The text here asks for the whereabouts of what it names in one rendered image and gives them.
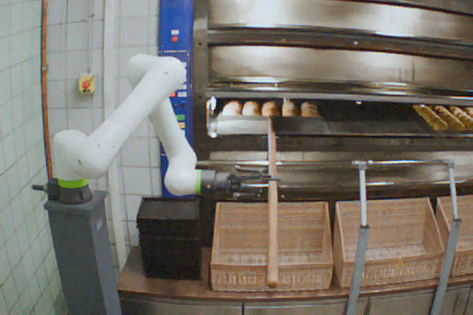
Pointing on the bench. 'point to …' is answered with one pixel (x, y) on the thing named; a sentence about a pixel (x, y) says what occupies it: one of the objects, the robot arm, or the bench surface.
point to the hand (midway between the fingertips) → (272, 183)
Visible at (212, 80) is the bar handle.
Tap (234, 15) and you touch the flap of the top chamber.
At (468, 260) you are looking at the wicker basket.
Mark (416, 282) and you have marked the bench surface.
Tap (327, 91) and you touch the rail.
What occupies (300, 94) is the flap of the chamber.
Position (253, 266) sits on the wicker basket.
